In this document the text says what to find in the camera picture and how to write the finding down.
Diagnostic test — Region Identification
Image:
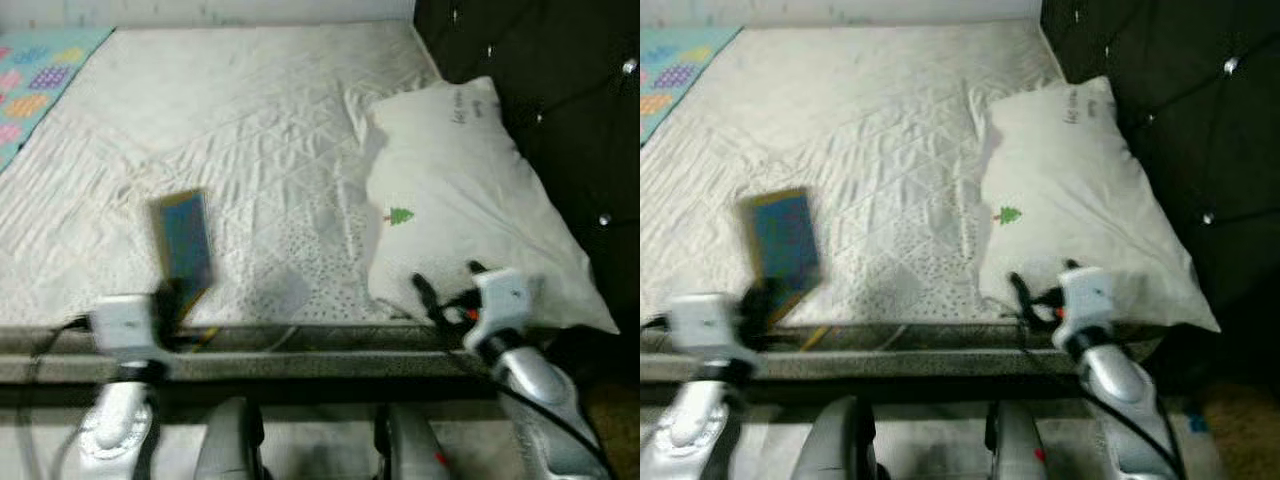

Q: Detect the silver robot leg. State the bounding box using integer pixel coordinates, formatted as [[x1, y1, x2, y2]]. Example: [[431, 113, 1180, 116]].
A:
[[193, 397, 267, 480], [373, 402, 453, 480], [813, 397, 893, 480], [985, 400, 1053, 480]]

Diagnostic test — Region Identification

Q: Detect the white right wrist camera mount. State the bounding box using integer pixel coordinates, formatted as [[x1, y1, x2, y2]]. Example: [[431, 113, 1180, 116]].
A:
[[465, 268, 535, 351], [1053, 266, 1118, 348]]

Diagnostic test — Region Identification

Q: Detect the brown floor mat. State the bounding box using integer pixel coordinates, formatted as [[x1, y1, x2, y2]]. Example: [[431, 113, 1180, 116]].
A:
[[583, 378, 641, 480], [1193, 378, 1280, 480]]

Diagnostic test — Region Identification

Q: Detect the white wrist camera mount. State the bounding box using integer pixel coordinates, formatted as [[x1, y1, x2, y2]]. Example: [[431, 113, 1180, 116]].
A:
[[88, 295, 166, 363], [668, 293, 746, 363], [1053, 266, 1118, 348], [465, 268, 535, 351]]

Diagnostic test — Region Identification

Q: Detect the thin grey patterned mattress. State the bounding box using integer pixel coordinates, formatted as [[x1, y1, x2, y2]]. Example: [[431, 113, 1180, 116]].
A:
[[640, 350, 1166, 384], [0, 350, 501, 384]]

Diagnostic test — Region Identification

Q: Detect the black tufted headboard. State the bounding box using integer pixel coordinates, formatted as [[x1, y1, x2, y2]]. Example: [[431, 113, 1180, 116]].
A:
[[413, 0, 641, 386], [1040, 0, 1280, 393]]

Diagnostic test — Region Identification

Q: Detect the yellow bordered children's book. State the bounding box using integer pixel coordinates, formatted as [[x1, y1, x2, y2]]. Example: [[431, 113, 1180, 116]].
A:
[[738, 188, 824, 328], [150, 188, 217, 328]]

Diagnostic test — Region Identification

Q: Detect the white pillow with tree print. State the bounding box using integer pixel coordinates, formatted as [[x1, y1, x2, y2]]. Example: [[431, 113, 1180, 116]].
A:
[[978, 77, 1222, 335], [365, 77, 620, 335]]

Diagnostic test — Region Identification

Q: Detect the thick grey patterned mattress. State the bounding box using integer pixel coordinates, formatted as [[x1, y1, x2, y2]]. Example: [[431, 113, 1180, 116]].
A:
[[0, 20, 476, 353], [640, 20, 1101, 353]]

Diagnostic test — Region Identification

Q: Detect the silver robot left leg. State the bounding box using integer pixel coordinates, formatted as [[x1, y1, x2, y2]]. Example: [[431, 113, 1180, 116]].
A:
[[813, 397, 893, 480], [193, 397, 267, 480]]

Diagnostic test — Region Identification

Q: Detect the teal blanket with colourful shapes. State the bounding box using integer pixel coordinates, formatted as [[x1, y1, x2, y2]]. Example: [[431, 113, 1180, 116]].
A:
[[640, 25, 744, 148], [0, 28, 114, 173]]

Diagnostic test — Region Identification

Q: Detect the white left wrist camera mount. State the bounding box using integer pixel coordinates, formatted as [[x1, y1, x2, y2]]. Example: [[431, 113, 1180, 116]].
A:
[[88, 295, 166, 363], [668, 293, 746, 363]]

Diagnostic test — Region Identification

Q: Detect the silver robot right leg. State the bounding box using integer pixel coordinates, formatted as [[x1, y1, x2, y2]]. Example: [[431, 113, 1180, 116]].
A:
[[985, 400, 1053, 480], [373, 402, 453, 480]]

